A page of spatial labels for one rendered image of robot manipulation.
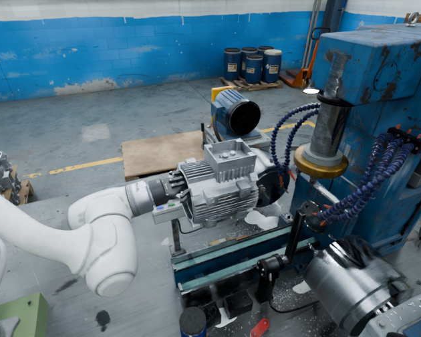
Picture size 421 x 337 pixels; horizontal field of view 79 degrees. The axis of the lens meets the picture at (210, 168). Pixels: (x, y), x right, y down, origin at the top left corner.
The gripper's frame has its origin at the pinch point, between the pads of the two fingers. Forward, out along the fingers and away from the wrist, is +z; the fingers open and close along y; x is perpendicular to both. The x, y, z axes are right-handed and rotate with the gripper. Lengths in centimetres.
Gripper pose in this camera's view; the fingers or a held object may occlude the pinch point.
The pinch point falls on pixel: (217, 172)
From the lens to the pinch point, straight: 76.9
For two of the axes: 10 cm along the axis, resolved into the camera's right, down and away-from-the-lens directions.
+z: 9.2, -3.0, 2.4
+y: -3.7, -5.3, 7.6
